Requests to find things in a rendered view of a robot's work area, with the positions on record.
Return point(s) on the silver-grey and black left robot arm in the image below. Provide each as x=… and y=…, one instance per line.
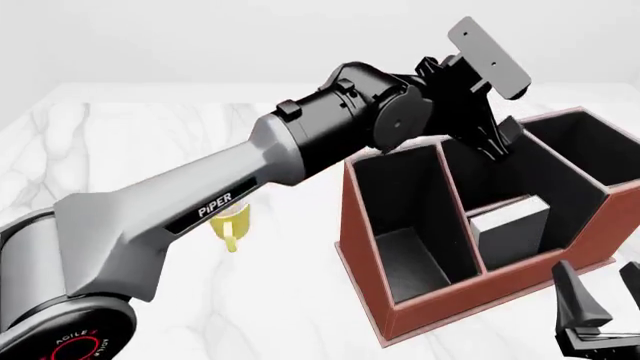
x=150, y=210

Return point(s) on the black book with white pages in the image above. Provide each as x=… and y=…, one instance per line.
x=510, y=232

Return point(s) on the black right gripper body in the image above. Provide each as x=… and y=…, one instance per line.
x=600, y=345

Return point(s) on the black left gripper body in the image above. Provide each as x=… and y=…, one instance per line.
x=447, y=88

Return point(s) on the red-brown desk caddy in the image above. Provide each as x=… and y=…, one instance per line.
x=425, y=318

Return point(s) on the yellow mug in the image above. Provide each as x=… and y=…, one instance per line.
x=235, y=225

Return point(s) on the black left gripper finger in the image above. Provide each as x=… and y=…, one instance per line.
x=475, y=127
x=512, y=130

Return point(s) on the grey flat plate on stalk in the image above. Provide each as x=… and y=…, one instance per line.
x=487, y=56

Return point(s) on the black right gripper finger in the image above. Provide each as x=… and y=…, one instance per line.
x=577, y=300
x=632, y=277

